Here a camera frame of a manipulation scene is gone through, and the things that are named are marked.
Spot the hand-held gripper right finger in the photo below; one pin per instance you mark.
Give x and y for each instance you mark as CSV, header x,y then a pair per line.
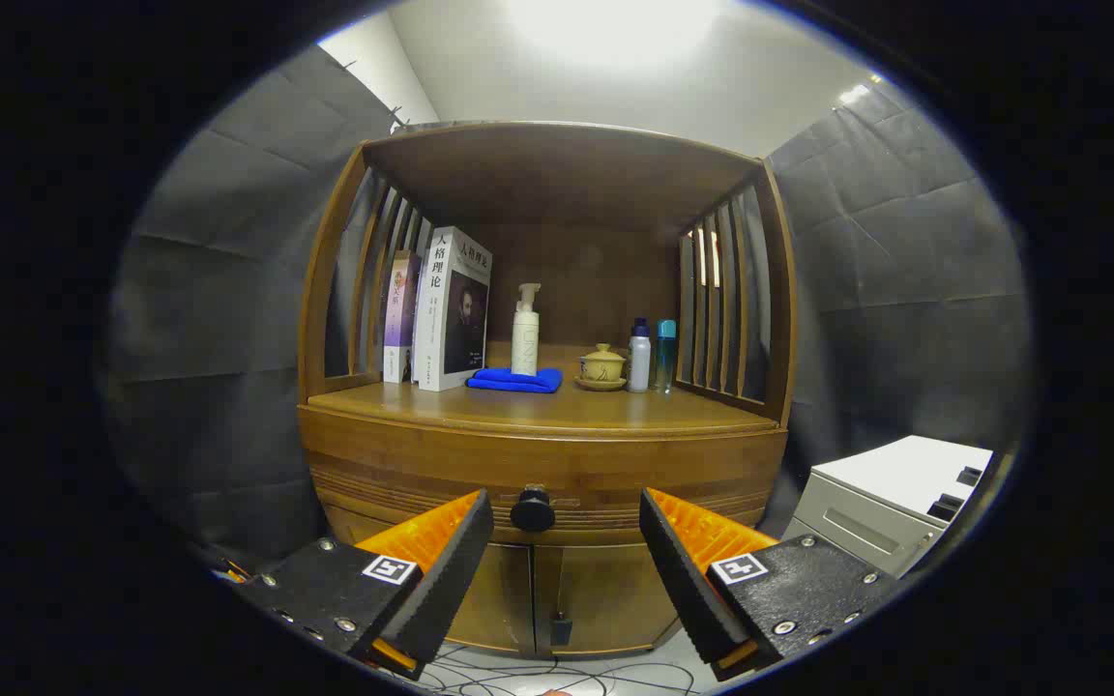
x,y
688,590

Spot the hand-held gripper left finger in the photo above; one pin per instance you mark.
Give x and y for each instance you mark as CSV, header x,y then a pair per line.
x,y
446,580

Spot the black drawer knob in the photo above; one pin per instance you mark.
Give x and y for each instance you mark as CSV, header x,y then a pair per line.
x,y
533,510

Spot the wooden drawer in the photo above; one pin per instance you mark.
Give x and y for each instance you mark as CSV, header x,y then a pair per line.
x,y
538,454

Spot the wooden cabinet door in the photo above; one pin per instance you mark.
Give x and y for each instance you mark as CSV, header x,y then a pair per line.
x,y
504,599
605,599

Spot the wooden countertop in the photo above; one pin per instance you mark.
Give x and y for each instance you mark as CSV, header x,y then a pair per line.
x,y
567,406

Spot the white grey drawer unit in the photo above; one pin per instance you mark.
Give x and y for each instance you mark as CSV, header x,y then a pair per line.
x,y
895,474

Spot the wooden cabinet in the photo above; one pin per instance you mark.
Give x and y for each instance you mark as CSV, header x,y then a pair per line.
x,y
557,184

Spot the blue folded cloth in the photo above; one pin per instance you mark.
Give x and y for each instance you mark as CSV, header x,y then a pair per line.
x,y
515,381

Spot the yellow saucer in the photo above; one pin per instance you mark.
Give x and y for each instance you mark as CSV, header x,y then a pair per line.
x,y
600,385

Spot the white bottle dark blue cap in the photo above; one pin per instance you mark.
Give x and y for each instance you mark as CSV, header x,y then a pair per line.
x,y
639,362

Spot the teal bottle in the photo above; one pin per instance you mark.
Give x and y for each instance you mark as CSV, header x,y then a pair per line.
x,y
664,358

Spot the yellow lidded teacup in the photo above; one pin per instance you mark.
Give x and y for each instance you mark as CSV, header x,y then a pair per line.
x,y
602,364

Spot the white pump bottle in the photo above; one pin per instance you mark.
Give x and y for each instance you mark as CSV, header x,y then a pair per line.
x,y
525,338

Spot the purple book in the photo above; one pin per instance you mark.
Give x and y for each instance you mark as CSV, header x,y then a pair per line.
x,y
399,319

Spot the thick white book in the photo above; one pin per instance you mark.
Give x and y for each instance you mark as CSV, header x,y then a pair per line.
x,y
451,309

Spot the large ceiling light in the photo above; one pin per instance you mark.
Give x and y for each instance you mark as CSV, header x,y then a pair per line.
x,y
615,24

